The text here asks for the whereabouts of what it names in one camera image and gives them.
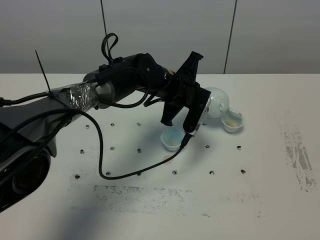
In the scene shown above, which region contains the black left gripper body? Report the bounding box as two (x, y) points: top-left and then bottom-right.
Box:
(164, 51), (205, 108)

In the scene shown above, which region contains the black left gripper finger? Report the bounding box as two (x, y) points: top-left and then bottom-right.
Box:
(160, 102), (183, 126)

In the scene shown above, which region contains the pale blue porcelain teapot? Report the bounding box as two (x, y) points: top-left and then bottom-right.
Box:
(205, 87), (241, 118)

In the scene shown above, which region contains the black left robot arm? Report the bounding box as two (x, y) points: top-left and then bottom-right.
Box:
(0, 52), (208, 211)

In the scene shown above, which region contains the near pale blue teacup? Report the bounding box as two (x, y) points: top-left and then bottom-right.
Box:
(160, 128), (185, 152)

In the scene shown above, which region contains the pale blue teacup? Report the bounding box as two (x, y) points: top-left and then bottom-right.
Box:
(221, 112), (244, 134)
(160, 128), (185, 152)

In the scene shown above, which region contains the far pale blue teacup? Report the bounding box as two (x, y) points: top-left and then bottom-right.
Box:
(221, 112), (244, 134)

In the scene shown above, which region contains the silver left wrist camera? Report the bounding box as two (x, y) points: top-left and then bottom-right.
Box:
(183, 87), (211, 137)

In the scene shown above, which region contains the black left camera cable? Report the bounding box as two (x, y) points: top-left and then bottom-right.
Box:
(0, 32), (192, 181)

